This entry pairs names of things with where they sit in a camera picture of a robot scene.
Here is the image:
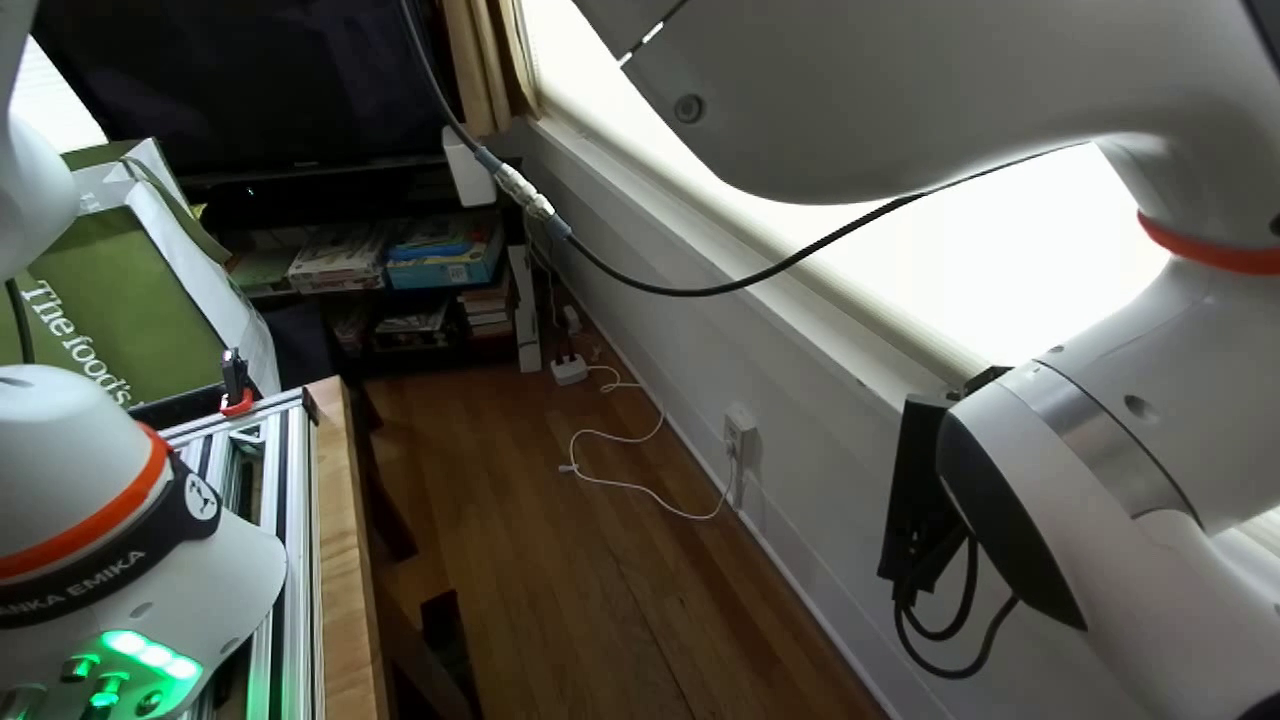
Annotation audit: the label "small book stack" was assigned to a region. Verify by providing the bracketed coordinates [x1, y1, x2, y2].
[455, 285, 519, 345]

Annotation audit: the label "red handled clamp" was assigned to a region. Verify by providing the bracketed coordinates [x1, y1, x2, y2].
[216, 345, 264, 425]

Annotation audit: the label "white window sill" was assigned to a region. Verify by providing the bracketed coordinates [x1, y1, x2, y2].
[504, 110, 979, 416]

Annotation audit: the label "white charging cable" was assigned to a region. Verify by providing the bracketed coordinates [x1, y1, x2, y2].
[557, 355, 733, 528]

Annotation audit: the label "long black cable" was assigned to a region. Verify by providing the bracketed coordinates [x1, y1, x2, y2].
[397, 0, 1111, 298]

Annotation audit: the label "white board game box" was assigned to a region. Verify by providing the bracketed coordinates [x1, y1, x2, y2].
[285, 222, 391, 298]

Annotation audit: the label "blue board game box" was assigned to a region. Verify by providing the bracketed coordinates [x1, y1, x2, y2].
[383, 217, 510, 291]

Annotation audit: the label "white power adapter block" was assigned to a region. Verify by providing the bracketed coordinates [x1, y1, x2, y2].
[547, 346, 596, 391]

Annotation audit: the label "dark low bookshelf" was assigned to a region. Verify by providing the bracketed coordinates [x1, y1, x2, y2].
[177, 146, 527, 380]

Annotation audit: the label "green white box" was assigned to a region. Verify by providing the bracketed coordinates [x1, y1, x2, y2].
[0, 134, 285, 420]

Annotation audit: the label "aluminium extrusion frame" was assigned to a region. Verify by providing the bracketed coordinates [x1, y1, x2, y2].
[133, 385, 323, 720]

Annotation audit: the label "white upright box device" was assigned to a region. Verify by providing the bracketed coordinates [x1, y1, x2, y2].
[510, 245, 554, 380]

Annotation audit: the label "wooden table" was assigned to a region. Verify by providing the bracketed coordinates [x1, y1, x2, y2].
[307, 372, 397, 720]

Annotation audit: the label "short black camera cable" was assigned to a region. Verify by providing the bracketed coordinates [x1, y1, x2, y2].
[888, 533, 1023, 684]

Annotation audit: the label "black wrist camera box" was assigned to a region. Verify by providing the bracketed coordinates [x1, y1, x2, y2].
[878, 391, 992, 607]

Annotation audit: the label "wooden window side slats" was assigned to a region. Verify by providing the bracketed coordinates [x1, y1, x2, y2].
[440, 0, 541, 140]

